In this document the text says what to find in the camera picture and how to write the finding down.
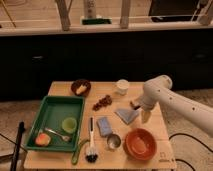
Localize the blue-grey towel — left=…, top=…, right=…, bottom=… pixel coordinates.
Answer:
left=115, top=108, right=139, bottom=125

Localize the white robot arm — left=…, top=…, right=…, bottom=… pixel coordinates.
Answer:
left=138, top=75, right=213, bottom=137

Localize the white paper cup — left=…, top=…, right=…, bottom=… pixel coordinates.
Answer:
left=116, top=79, right=130, bottom=95

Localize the small metal cup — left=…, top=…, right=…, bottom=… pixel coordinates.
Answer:
left=107, top=134, right=121, bottom=150

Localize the green plastic cup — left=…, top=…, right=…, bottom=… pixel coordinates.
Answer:
left=62, top=117, right=77, bottom=134

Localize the orange bowl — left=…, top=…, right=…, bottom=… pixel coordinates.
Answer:
left=124, top=128, right=157, bottom=161

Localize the blue sponge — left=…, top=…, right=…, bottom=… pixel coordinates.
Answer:
left=97, top=117, right=113, bottom=137

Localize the yellow food piece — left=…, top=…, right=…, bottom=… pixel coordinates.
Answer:
left=76, top=85, right=87, bottom=95

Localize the dark brown bowl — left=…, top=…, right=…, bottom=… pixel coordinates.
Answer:
left=71, top=79, right=91, bottom=97

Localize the metal spoon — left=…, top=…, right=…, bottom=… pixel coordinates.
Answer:
left=44, top=128, right=71, bottom=142

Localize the green plastic tray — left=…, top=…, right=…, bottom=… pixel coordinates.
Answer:
left=25, top=96, right=85, bottom=152

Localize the red yellow apple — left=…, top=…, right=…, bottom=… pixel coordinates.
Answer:
left=35, top=133, right=51, bottom=146

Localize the green black box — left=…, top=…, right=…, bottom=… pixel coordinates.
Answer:
left=82, top=18, right=111, bottom=25

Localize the black pole stand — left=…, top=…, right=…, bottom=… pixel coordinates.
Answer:
left=10, top=122, right=25, bottom=171

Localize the black floor cable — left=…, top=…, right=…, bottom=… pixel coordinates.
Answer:
left=168, top=132, right=213, bottom=171

